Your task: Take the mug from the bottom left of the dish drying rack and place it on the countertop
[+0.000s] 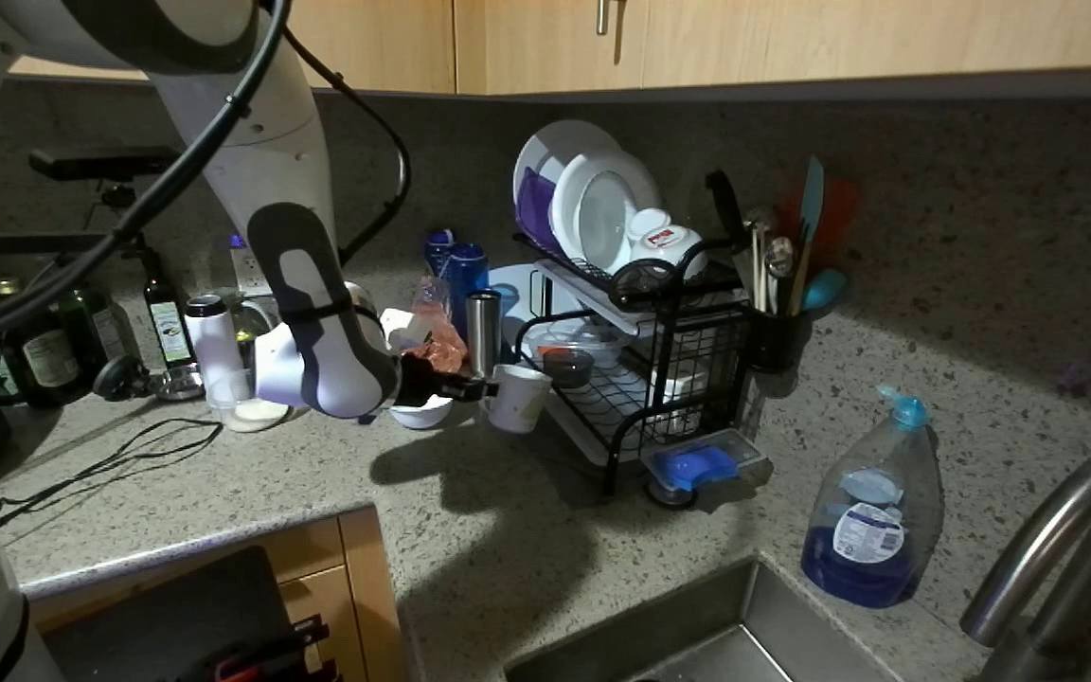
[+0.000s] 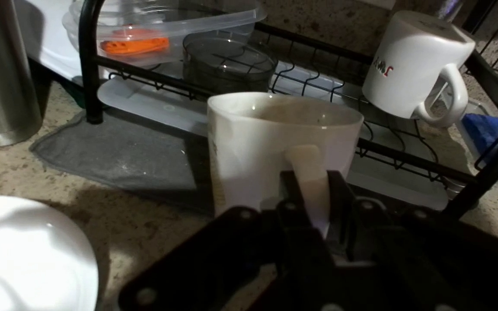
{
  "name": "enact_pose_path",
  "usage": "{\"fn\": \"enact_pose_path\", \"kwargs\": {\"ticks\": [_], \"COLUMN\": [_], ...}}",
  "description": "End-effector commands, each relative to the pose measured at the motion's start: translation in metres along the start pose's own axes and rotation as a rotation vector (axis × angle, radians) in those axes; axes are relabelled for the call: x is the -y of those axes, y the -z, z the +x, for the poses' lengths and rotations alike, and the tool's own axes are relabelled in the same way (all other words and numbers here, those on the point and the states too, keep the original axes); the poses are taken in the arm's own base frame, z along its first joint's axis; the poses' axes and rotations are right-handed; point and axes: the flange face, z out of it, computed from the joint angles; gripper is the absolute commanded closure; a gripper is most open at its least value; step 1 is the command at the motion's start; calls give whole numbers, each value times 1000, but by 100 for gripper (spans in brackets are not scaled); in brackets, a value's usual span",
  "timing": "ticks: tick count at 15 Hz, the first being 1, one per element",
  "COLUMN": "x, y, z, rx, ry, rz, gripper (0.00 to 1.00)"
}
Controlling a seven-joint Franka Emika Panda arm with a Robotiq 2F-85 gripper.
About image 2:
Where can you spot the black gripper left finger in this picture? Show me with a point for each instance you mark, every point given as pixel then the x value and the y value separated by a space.
pixel 232 265

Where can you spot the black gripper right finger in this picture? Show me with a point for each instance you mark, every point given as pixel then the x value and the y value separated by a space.
pixel 423 265

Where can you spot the plain white mug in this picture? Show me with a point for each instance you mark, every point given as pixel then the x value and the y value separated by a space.
pixel 260 149

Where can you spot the gray drying mat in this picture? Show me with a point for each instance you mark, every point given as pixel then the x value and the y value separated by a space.
pixel 129 156

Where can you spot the white mug with red print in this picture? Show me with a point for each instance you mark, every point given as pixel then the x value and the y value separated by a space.
pixel 411 63

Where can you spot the blue sponge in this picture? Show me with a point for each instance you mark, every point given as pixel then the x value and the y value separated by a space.
pixel 485 132

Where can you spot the dark glass bowl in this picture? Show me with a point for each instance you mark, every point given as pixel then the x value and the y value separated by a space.
pixel 229 63

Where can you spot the white bowl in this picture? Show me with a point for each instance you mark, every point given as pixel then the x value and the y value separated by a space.
pixel 25 260

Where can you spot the clear plastic food container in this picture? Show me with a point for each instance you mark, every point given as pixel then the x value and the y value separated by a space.
pixel 146 35

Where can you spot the stainless steel tumbler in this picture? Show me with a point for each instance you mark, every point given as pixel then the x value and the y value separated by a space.
pixel 1 70

